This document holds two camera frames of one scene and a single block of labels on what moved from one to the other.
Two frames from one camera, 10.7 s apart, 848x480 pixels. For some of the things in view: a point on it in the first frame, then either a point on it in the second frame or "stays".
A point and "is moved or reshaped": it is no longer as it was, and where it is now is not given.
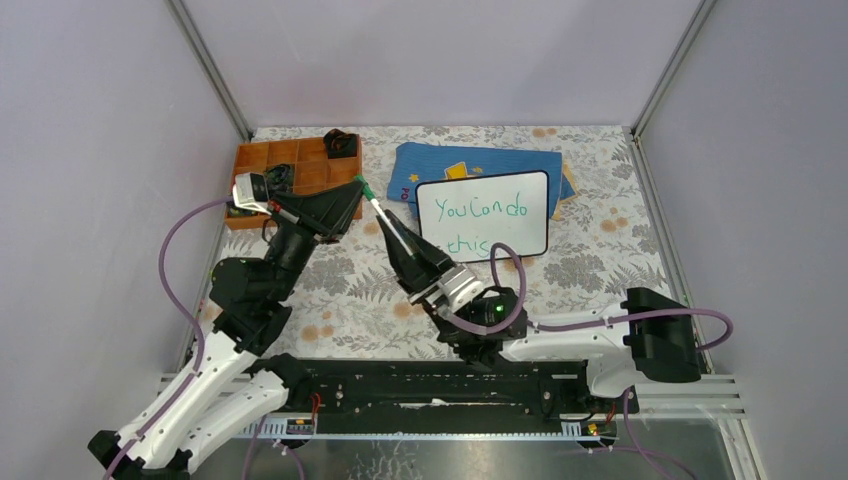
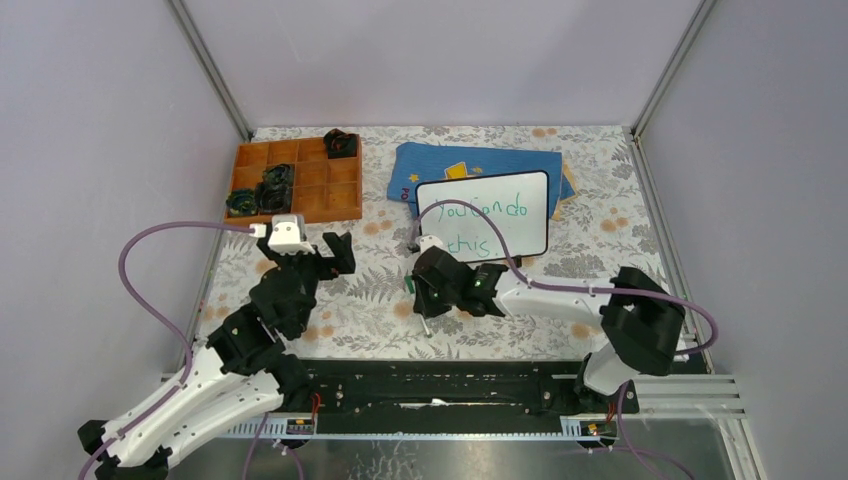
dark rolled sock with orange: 339,144 stays
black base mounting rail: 436,391 stays
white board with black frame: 464,218 stays
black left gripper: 325,216 to 341,247
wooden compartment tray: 312,168 stays
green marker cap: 366,189 is moved or reshaped
